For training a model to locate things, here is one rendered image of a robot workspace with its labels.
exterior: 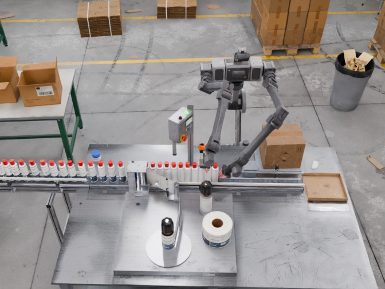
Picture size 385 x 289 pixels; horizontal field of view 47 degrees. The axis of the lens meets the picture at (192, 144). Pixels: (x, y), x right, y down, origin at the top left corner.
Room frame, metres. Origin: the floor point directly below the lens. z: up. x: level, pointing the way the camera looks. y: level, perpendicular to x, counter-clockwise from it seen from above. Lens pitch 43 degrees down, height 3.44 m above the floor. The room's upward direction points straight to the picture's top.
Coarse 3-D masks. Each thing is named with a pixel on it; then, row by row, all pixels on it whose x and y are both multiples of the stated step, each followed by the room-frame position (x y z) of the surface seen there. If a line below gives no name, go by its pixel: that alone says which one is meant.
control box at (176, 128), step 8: (176, 112) 2.42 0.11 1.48; (192, 112) 2.43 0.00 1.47; (168, 120) 2.35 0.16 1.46; (176, 120) 2.33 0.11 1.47; (184, 120) 2.35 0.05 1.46; (168, 128) 2.35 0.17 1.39; (176, 128) 2.31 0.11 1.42; (184, 128) 2.35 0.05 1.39; (192, 128) 2.42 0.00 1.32; (176, 136) 2.31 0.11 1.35
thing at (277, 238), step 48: (96, 144) 2.78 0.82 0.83; (144, 144) 2.78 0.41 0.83; (96, 192) 2.24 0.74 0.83; (192, 192) 2.24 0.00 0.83; (96, 240) 1.80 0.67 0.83; (240, 240) 1.80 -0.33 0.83; (288, 240) 1.80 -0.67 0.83; (336, 240) 1.80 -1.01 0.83; (288, 288) 1.44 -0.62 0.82; (336, 288) 1.44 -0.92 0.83
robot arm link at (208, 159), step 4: (208, 144) 2.12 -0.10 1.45; (220, 148) 2.12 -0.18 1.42; (208, 152) 2.08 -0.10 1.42; (212, 152) 2.10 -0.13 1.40; (216, 152) 2.11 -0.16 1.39; (204, 156) 2.08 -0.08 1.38; (208, 156) 2.06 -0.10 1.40; (212, 156) 2.06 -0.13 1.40; (204, 160) 2.04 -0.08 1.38; (208, 160) 2.03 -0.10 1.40; (212, 160) 2.03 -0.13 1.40; (208, 164) 2.02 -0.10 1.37; (212, 164) 2.02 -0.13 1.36
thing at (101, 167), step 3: (99, 162) 2.31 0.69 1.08; (102, 162) 2.32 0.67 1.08; (99, 165) 2.31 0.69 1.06; (102, 165) 2.31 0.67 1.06; (99, 168) 2.30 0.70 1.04; (102, 168) 2.30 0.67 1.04; (99, 171) 2.30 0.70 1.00; (102, 171) 2.30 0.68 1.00; (99, 174) 2.31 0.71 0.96; (102, 174) 2.30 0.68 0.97; (105, 174) 2.31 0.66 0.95; (102, 177) 2.30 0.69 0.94; (105, 177) 2.31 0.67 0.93; (102, 180) 2.30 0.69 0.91; (105, 180) 2.30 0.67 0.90
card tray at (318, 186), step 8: (304, 176) 2.41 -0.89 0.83; (312, 176) 2.41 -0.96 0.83; (320, 176) 2.41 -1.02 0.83; (328, 176) 2.41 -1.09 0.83; (336, 176) 2.41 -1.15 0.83; (312, 184) 2.32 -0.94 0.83; (320, 184) 2.32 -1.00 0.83; (328, 184) 2.32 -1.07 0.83; (336, 184) 2.32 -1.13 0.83; (312, 192) 2.24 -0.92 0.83; (320, 192) 2.24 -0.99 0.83; (328, 192) 2.24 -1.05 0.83; (336, 192) 2.24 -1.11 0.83; (344, 192) 2.23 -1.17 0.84; (312, 200) 2.16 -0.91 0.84; (320, 200) 2.16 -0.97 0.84; (328, 200) 2.16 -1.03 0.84; (336, 200) 2.15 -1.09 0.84; (344, 200) 2.15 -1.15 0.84
